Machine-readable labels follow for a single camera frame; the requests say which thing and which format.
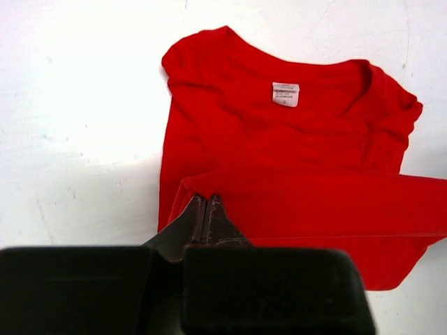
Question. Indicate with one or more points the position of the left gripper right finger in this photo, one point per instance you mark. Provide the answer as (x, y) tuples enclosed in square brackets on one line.
[(232, 287)]

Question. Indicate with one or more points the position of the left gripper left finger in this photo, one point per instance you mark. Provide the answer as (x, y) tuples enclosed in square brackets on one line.
[(98, 290)]

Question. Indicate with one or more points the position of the red t shirt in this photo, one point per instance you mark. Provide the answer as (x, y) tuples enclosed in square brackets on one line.
[(302, 155)]

